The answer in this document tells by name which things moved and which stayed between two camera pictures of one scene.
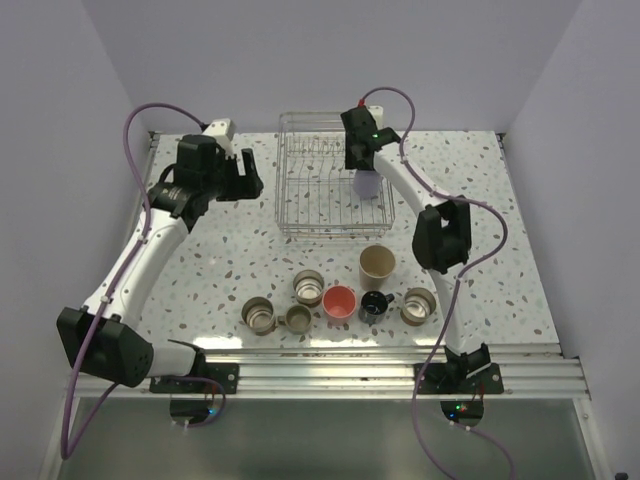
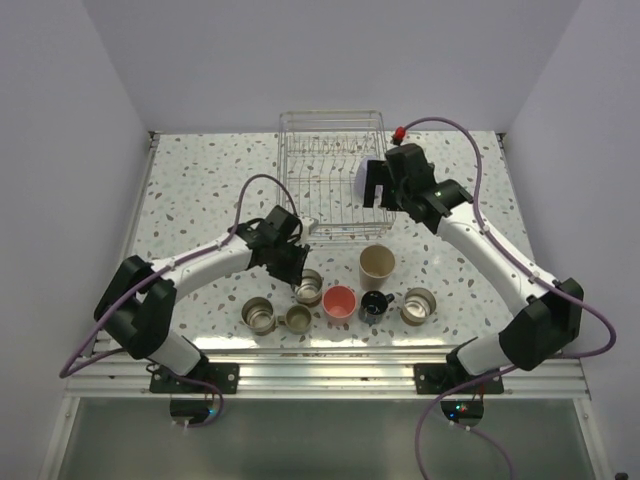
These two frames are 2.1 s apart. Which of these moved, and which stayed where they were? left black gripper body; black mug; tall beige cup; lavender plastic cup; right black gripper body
Moved: right black gripper body; left black gripper body
Stayed: lavender plastic cup; tall beige cup; black mug
